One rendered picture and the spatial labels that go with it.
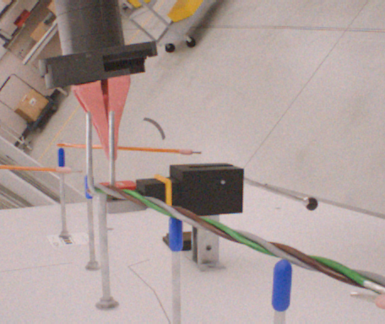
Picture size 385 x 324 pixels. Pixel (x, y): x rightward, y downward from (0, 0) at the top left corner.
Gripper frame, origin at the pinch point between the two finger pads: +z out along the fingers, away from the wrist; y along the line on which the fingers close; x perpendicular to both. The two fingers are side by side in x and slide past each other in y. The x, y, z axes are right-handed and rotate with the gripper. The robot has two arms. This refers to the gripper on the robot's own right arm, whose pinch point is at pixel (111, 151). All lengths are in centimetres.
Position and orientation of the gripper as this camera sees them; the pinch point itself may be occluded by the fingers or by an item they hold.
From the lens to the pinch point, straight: 44.5
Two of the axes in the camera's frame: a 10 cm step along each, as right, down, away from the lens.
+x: -3.3, -1.5, 9.3
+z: 1.5, 9.7, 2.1
